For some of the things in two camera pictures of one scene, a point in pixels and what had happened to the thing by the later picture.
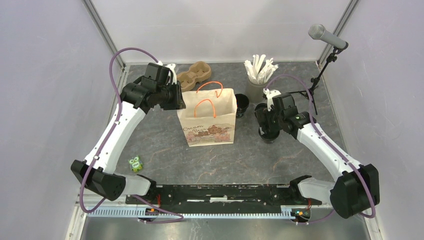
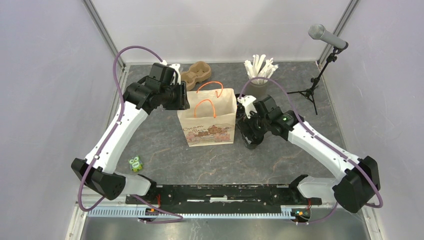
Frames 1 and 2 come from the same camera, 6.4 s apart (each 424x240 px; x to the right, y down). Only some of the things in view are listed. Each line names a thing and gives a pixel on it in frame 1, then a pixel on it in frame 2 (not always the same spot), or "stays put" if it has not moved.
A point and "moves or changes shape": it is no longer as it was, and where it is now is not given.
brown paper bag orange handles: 210,115 stays put
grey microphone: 317,31 stays put
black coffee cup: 269,132 moves or changes shape
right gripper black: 264,115 → 244,124
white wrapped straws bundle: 255,74 stays put
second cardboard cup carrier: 198,71 stays put
